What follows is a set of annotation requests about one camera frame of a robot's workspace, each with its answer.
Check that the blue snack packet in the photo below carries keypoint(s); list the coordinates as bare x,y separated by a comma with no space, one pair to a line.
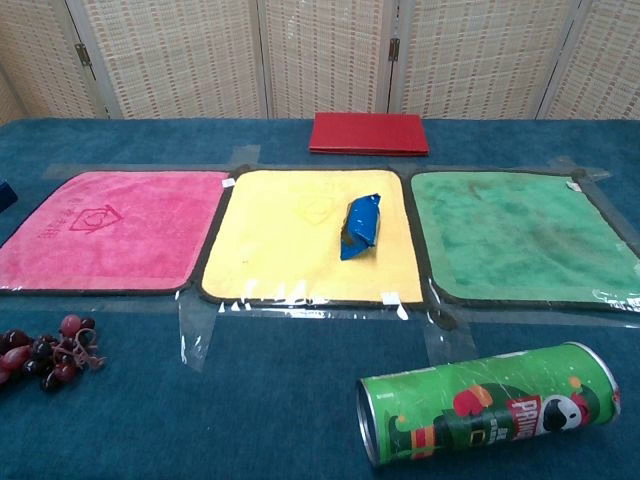
360,225

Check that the yellow towel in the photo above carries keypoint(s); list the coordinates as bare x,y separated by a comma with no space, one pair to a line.
280,250

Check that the pink towel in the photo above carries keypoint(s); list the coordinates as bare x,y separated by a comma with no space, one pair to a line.
125,250

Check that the green towel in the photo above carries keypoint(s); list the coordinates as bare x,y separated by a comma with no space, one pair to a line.
525,240

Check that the red folded cloth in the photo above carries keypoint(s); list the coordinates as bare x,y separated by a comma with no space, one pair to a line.
369,134

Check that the clear tape strip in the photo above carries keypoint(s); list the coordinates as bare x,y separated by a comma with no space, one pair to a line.
197,330
450,335

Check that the blue carpet table cover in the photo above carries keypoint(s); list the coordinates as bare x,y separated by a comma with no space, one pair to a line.
250,410

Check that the woven folding screen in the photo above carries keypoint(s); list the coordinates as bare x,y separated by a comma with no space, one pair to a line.
320,55

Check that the green Pringles can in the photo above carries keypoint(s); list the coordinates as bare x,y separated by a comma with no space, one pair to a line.
490,405

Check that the dark red grape bunch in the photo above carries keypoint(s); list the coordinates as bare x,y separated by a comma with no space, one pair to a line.
55,360

